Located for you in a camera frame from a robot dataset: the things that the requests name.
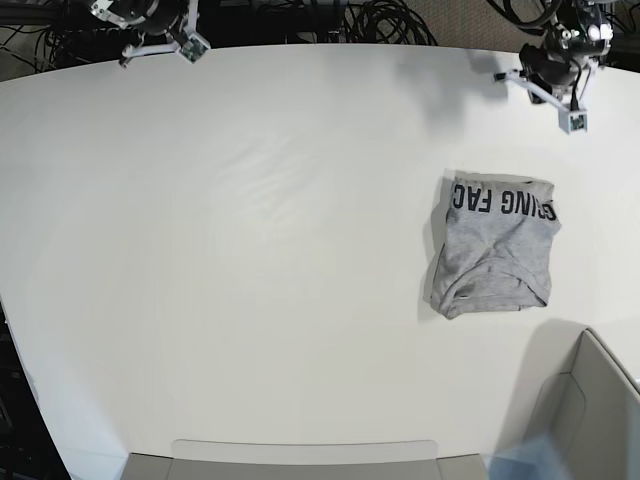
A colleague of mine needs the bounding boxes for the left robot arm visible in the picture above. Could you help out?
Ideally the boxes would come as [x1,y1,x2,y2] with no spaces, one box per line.
[489,1,614,112]

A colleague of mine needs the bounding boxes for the blue cloth at corner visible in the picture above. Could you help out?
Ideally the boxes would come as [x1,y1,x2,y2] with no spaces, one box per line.
[485,434,573,480]

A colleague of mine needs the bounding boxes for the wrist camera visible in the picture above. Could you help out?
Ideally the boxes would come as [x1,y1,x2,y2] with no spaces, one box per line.
[178,32,210,64]
[558,110,588,134]

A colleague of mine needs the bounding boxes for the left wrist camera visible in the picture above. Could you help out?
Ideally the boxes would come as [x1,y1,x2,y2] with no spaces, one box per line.
[558,110,588,134]

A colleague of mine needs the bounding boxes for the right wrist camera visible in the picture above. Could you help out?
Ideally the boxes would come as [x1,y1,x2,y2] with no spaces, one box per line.
[178,32,210,64]

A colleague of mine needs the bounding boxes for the black cable bundle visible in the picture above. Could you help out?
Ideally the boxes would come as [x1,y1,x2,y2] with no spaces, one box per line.
[329,0,441,46]

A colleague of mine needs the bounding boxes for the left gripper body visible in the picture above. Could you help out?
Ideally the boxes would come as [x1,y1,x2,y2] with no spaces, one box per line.
[493,44,598,112]

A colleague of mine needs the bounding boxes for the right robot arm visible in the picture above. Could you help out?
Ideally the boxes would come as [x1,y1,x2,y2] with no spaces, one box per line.
[88,0,211,68]

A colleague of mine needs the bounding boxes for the grey box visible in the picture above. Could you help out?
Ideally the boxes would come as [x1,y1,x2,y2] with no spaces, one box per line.
[122,440,488,479]
[523,329,639,479]

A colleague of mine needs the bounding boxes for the grey T-shirt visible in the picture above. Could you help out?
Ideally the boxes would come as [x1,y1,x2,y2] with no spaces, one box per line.
[430,173,561,320]

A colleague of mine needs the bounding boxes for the grey box at right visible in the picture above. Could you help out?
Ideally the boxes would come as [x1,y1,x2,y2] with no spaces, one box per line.
[523,329,639,479]

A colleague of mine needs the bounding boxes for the grey box at bottom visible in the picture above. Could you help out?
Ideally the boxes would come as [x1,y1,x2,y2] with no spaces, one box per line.
[122,440,488,479]

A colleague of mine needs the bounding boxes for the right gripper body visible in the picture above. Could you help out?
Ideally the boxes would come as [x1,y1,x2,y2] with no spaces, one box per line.
[117,0,200,67]

